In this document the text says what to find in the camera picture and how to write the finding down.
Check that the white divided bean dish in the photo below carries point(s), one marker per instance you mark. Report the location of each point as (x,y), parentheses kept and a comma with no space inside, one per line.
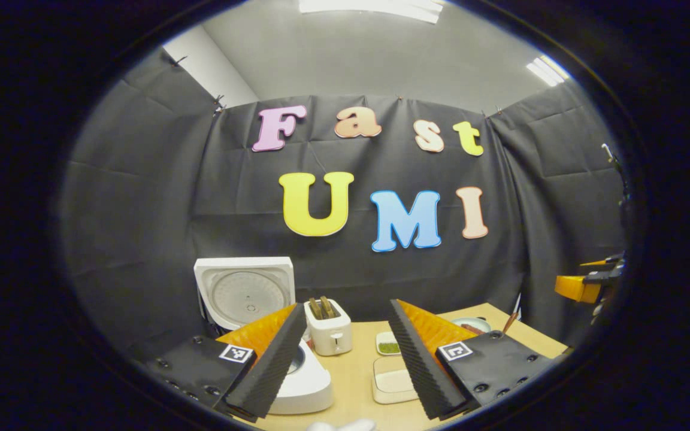
(388,346)

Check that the pale green plate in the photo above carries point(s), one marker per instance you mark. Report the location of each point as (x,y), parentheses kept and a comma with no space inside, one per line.
(462,323)

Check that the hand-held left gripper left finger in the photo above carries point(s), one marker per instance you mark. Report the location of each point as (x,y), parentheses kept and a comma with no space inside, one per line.
(273,371)

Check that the black backdrop cloth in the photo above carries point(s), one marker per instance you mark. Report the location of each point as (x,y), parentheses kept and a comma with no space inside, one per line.
(351,269)

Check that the ceiling light panel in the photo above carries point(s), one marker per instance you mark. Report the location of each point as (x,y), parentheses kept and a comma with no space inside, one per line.
(547,69)
(375,6)

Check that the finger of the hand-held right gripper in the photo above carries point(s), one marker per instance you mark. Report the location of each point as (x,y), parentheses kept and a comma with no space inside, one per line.
(605,262)
(575,288)

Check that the white toaster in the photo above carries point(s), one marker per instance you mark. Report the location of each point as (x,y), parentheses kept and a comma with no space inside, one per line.
(330,338)

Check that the brown bread slice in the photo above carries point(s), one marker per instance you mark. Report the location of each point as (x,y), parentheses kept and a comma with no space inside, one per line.
(315,308)
(328,306)

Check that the white rice cooker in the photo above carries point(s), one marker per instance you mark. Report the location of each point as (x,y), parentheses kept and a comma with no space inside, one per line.
(243,287)

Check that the clear plastic container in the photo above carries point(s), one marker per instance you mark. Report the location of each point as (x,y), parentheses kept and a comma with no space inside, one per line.
(393,383)

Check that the red sausage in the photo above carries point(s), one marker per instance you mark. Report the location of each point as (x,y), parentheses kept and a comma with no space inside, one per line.
(474,328)

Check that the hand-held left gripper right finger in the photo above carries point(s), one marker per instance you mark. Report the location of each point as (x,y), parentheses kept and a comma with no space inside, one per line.
(417,371)

